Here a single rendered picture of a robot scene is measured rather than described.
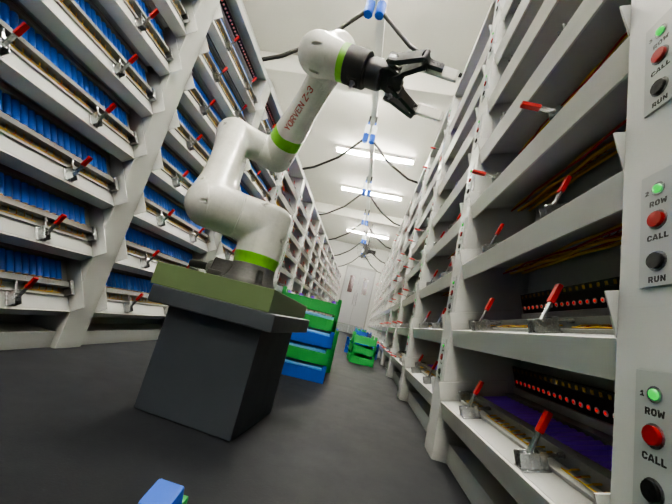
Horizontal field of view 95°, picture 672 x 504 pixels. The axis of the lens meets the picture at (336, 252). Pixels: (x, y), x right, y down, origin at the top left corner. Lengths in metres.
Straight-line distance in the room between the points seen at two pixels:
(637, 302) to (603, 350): 0.07
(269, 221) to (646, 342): 0.75
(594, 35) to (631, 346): 0.65
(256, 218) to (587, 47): 0.83
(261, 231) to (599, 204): 0.70
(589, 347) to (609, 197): 0.19
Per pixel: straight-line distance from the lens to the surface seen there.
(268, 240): 0.86
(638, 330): 0.43
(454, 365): 1.01
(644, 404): 0.42
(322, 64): 0.91
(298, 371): 1.56
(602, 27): 0.90
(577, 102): 0.69
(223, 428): 0.80
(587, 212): 0.56
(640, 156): 0.50
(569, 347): 0.52
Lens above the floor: 0.30
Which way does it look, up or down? 12 degrees up
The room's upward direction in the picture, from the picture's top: 14 degrees clockwise
